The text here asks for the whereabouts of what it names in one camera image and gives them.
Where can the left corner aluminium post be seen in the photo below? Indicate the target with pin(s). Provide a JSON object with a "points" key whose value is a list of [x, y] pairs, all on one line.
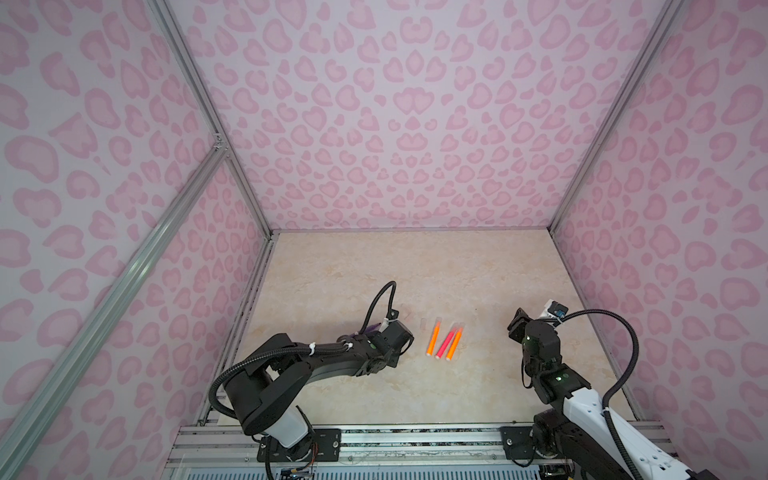
{"points": [[167, 22]]}

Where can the orange marker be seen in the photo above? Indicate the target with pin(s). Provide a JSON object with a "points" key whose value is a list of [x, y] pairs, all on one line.
{"points": [[454, 343], [430, 349]]}

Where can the diagonal aluminium frame bar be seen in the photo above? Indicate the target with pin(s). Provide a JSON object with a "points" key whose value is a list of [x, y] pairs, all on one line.
{"points": [[39, 413]]}

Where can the pink marker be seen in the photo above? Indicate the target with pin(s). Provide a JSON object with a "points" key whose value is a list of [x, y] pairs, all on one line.
{"points": [[446, 343]]}

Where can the corner aluminium post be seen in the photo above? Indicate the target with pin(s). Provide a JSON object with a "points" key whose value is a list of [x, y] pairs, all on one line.
{"points": [[654, 43], [167, 22]]}

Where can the right corner aluminium post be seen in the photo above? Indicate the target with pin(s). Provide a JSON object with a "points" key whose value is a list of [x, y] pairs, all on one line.
{"points": [[654, 43]]}

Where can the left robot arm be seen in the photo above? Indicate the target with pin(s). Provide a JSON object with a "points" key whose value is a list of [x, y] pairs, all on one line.
{"points": [[259, 391]]}

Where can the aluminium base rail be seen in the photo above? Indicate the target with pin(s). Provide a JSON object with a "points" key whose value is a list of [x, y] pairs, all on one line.
{"points": [[406, 451]]}

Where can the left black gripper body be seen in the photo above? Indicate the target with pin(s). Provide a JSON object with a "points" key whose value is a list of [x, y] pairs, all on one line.
{"points": [[394, 360]]}

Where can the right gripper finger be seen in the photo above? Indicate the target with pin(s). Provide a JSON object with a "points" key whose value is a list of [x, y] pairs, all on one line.
{"points": [[520, 318], [517, 332]]}

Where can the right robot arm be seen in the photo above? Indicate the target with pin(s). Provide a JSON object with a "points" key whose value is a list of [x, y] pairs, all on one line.
{"points": [[580, 424]]}

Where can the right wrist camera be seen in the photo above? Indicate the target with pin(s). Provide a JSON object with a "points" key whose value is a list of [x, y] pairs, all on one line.
{"points": [[554, 311]]}

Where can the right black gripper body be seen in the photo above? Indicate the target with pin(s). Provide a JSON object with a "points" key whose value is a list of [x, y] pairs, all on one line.
{"points": [[527, 358]]}

